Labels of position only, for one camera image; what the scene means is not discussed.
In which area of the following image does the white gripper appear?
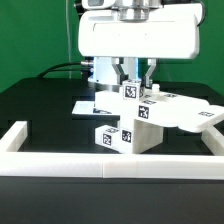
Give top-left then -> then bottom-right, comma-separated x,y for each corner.
78,0 -> 203,88

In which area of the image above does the white chair back bar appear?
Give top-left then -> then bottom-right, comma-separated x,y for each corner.
94,91 -> 158,123

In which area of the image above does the white chair seat part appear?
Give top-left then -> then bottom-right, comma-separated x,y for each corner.
119,116 -> 163,154

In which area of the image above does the white tag sheet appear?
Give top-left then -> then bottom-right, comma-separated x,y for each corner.
72,101 -> 110,115

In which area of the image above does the black cable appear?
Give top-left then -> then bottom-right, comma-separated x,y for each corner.
36,61 -> 92,79

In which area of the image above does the white U-shaped fence frame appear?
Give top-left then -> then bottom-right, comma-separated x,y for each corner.
0,121 -> 224,180

